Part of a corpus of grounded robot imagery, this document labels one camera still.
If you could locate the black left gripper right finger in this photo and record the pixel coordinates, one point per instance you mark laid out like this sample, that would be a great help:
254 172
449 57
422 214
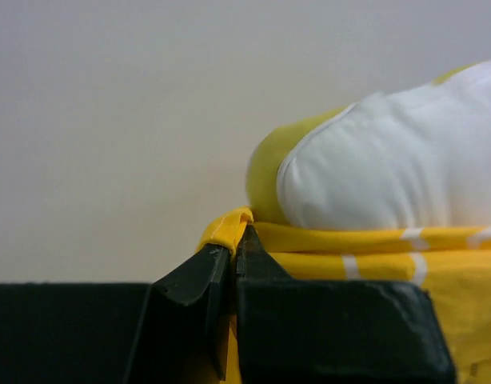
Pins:
328 331

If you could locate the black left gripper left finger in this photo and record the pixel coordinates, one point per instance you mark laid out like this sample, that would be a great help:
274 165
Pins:
170 331

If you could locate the yellow printed pillowcase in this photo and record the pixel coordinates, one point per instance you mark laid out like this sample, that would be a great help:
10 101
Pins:
453 264

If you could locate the cream foam pillow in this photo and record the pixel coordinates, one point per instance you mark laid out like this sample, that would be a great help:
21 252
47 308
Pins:
416 158

